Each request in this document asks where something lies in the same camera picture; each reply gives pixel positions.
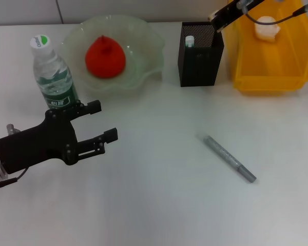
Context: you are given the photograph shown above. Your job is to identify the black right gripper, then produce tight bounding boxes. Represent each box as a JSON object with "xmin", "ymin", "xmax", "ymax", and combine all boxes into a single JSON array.
[{"xmin": 210, "ymin": 0, "xmax": 264, "ymax": 33}]

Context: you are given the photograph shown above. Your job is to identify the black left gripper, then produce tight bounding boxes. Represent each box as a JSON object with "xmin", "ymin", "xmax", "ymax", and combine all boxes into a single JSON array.
[{"xmin": 0, "ymin": 99, "xmax": 119, "ymax": 173}]

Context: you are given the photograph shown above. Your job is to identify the green pen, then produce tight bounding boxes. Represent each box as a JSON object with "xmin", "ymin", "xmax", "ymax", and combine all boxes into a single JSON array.
[{"xmin": 184, "ymin": 35, "xmax": 196, "ymax": 52}]

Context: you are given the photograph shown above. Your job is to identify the red fruit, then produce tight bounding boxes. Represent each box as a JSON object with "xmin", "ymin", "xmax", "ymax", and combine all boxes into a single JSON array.
[{"xmin": 85, "ymin": 35, "xmax": 126, "ymax": 78}]

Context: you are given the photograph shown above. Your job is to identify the clear water bottle green label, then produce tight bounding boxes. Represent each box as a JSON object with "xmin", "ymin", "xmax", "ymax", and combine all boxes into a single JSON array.
[{"xmin": 30, "ymin": 34, "xmax": 80, "ymax": 111}]

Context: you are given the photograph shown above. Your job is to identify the grey marker pen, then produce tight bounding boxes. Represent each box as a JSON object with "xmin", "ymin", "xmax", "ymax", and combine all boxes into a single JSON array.
[{"xmin": 199, "ymin": 133, "xmax": 257, "ymax": 184}]

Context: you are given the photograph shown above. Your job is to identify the black mesh pen holder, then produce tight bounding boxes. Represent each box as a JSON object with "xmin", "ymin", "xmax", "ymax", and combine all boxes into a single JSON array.
[{"xmin": 178, "ymin": 20, "xmax": 225, "ymax": 88}]

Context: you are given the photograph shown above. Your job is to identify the translucent glass fruit plate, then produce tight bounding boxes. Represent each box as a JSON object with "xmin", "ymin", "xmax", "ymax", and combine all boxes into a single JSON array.
[{"xmin": 61, "ymin": 14, "xmax": 166, "ymax": 97}]

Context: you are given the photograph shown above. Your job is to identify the yellow plastic storage bin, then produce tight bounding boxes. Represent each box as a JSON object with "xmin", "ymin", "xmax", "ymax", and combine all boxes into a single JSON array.
[{"xmin": 225, "ymin": 0, "xmax": 308, "ymax": 92}]

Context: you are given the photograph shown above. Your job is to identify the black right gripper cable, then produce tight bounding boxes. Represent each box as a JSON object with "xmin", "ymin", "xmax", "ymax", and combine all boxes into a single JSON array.
[{"xmin": 236, "ymin": 0, "xmax": 308, "ymax": 26}]

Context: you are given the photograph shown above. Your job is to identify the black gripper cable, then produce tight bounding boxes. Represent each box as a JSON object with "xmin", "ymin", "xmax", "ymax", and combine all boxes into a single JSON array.
[
  {"xmin": 236, "ymin": 0, "xmax": 308, "ymax": 26},
  {"xmin": 0, "ymin": 168, "xmax": 29, "ymax": 192}
]

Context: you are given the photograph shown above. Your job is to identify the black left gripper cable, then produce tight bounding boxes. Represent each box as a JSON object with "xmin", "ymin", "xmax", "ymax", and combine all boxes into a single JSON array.
[{"xmin": 0, "ymin": 168, "xmax": 29, "ymax": 192}]

